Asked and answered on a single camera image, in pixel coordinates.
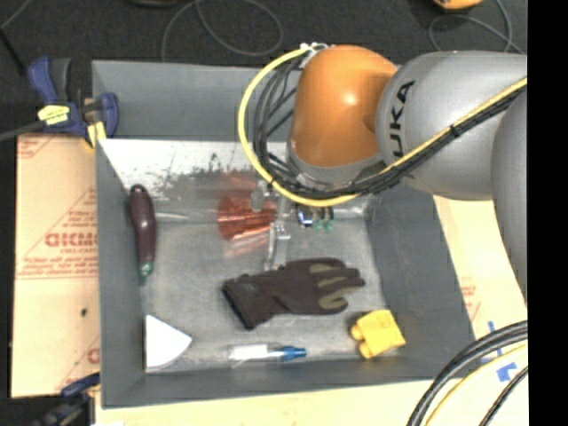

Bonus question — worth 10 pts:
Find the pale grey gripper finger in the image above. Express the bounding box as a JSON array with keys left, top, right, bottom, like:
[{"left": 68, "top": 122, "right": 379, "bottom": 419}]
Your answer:
[
  {"left": 264, "top": 224, "right": 292, "bottom": 272},
  {"left": 250, "top": 181, "right": 268, "bottom": 213}
]

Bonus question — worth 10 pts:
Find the copper-red clear foil packet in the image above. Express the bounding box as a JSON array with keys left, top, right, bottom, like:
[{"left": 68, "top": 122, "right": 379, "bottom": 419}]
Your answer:
[{"left": 216, "top": 170, "right": 279, "bottom": 257}]

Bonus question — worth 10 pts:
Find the black glove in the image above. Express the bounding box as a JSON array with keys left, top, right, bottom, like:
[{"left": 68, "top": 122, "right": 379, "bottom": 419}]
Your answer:
[{"left": 221, "top": 257, "right": 367, "bottom": 332}]

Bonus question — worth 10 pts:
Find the clear tube with blue cap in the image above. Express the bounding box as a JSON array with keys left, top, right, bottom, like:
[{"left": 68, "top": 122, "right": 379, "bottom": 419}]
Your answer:
[{"left": 227, "top": 343, "right": 308, "bottom": 364}]

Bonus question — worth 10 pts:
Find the dark purple toy eggplant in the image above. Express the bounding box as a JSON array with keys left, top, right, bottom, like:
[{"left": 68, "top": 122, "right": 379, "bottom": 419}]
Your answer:
[{"left": 129, "top": 184, "right": 158, "bottom": 286}]

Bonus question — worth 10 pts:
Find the grey metal bin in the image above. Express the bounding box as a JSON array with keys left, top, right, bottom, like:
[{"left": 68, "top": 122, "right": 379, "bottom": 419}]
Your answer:
[{"left": 91, "top": 59, "right": 478, "bottom": 408}]

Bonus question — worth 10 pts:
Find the yellow plastic connector block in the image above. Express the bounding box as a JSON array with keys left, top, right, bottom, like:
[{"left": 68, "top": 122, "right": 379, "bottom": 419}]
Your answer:
[{"left": 348, "top": 309, "right": 406, "bottom": 360}]

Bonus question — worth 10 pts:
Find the white wedge-shaped piece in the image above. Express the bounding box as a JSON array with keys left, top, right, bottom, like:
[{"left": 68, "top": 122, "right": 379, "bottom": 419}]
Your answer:
[{"left": 145, "top": 313, "right": 193, "bottom": 369}]

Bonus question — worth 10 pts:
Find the brown cardboard board, red print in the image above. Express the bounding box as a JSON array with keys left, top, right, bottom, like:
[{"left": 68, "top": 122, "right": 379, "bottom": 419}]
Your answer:
[{"left": 10, "top": 132, "right": 528, "bottom": 426}]

